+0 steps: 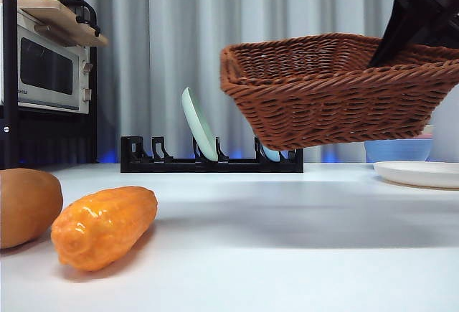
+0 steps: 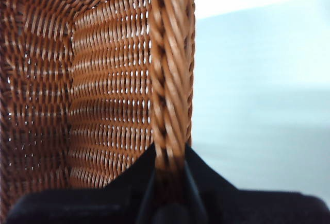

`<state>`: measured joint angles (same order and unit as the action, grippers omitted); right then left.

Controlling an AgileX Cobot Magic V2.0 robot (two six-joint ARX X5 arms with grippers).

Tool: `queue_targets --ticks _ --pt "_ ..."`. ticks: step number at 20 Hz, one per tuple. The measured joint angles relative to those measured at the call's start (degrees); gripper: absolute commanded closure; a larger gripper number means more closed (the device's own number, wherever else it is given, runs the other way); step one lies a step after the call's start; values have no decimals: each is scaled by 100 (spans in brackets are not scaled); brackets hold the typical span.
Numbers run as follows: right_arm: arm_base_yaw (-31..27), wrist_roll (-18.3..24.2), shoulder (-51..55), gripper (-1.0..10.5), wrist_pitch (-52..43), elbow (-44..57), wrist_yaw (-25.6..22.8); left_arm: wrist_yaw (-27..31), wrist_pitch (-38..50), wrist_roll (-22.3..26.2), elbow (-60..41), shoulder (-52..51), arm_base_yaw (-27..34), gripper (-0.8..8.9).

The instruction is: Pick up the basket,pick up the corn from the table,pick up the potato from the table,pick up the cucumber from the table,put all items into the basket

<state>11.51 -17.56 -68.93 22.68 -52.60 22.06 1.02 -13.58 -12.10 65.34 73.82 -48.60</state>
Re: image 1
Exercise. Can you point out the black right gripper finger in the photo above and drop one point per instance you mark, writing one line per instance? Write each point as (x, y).
(441, 34)
(398, 28)

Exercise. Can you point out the brown woven wicker basket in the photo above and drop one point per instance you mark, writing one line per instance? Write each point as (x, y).
(322, 111)

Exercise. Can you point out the orange corn cob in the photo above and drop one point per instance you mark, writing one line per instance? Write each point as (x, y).
(104, 226)

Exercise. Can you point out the brown potato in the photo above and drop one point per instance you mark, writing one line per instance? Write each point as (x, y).
(25, 208)

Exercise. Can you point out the cream bowl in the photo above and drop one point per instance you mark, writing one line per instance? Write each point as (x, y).
(431, 128)

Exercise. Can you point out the pink bowl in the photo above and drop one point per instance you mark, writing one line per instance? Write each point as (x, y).
(428, 135)

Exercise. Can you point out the blue bowl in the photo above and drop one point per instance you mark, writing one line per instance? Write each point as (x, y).
(394, 150)

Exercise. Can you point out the white plate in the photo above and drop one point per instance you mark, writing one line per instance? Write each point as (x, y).
(419, 174)

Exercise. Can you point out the light blue plate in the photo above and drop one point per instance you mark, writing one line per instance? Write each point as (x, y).
(272, 154)

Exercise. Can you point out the pale green plate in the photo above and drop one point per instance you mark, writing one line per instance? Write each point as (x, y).
(195, 122)

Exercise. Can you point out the black dish rack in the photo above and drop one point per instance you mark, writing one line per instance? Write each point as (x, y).
(215, 167)

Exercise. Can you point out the grey pleated curtain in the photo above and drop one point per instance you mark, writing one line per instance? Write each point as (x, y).
(161, 39)

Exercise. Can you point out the wooden cutting board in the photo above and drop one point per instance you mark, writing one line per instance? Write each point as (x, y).
(61, 21)

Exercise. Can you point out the cream toaster oven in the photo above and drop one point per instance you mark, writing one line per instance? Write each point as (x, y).
(46, 71)

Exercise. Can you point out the black metal shelf frame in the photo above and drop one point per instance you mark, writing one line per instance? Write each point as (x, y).
(10, 75)

